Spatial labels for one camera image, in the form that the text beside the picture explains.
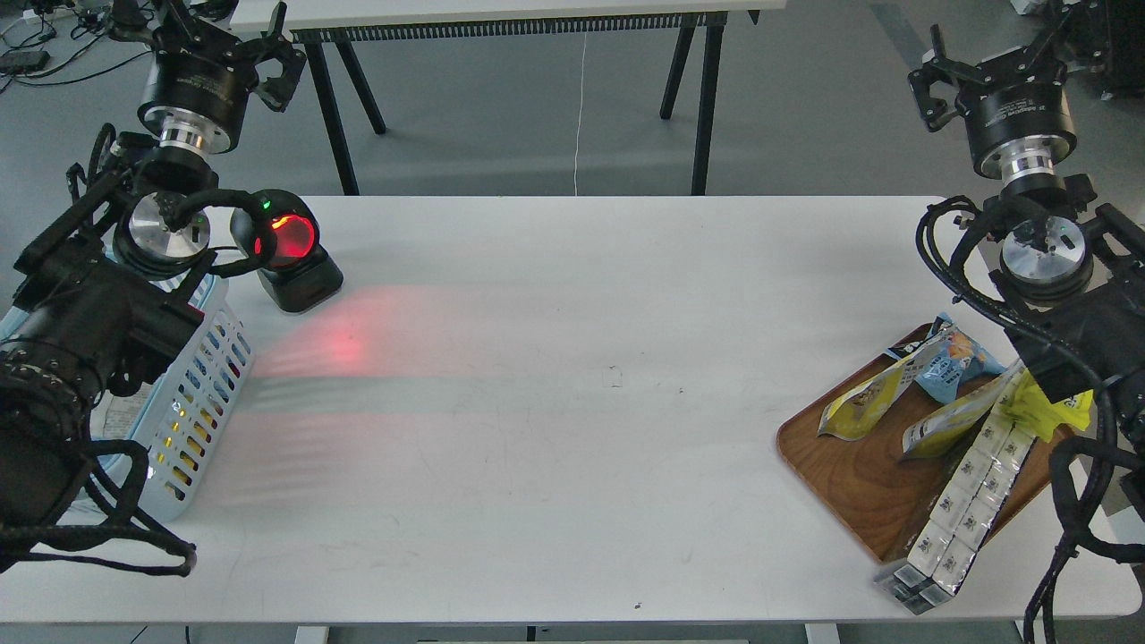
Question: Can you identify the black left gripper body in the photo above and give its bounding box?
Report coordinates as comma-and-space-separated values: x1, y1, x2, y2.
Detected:
139, 1, 307, 156

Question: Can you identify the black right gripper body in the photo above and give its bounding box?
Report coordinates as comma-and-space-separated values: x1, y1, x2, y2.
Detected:
908, 24, 1077, 193

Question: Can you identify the yellow white snack pouch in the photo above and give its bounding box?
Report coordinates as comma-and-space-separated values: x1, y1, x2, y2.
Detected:
818, 327, 950, 441

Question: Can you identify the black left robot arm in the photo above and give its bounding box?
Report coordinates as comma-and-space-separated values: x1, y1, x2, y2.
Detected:
3, 1, 341, 576

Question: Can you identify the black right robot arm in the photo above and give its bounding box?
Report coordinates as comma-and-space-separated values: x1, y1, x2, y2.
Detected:
908, 7, 1144, 643

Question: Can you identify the blue snack bag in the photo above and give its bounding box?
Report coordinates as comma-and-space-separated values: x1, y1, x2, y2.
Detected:
884, 311, 1006, 406

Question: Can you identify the yellow cartoon snack pack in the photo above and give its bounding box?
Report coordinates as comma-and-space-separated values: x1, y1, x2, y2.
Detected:
998, 369, 1095, 443

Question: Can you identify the light blue plastic basket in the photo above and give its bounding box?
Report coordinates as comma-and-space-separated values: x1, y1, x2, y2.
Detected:
3, 257, 252, 531

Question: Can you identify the white snack bag in basket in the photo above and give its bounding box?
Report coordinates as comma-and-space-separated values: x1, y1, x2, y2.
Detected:
89, 384, 153, 440

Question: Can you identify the long white snack box pack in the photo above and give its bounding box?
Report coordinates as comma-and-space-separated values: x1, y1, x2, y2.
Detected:
874, 405, 1036, 615

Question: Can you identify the background table with black legs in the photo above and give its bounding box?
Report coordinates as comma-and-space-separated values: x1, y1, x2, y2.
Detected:
224, 11, 797, 196

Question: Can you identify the black barcode scanner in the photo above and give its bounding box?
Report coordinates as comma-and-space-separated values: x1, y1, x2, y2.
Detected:
255, 189, 344, 313

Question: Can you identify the wooden tray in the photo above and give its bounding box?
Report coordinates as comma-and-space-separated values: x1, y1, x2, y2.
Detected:
776, 322, 1080, 564

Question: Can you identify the floor cables and adapter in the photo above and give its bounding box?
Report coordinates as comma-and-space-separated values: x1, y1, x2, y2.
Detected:
0, 0, 157, 91

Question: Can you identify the white hanging cable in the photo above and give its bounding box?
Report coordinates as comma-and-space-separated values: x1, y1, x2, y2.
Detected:
573, 33, 589, 197

